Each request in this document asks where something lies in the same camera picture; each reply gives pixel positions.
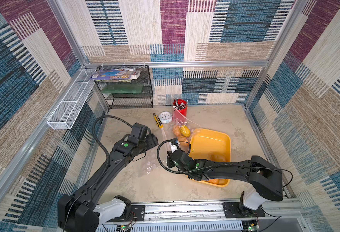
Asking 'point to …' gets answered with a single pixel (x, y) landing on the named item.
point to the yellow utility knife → (158, 121)
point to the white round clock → (165, 117)
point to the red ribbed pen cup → (179, 108)
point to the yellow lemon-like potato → (185, 131)
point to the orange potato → (177, 130)
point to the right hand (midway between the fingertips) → (170, 153)
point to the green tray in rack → (122, 88)
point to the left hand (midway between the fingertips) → (153, 141)
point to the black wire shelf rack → (136, 94)
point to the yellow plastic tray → (211, 144)
